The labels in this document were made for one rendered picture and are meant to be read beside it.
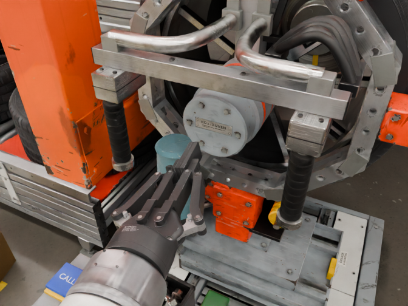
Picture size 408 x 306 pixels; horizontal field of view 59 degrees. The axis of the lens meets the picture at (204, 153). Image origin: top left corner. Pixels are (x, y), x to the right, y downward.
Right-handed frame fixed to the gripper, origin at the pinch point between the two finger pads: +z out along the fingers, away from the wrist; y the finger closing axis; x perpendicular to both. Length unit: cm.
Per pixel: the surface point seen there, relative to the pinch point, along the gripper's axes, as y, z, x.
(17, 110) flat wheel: 92, 54, 15
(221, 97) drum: -2.8, 12.5, -4.5
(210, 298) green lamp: -1.3, -8.4, 21.6
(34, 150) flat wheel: 88, 49, 30
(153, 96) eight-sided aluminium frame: 20.6, 31.5, 2.9
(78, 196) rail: 60, 32, 37
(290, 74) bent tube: -15.4, 5.4, -10.4
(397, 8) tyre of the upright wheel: -31.2, 30.3, -10.5
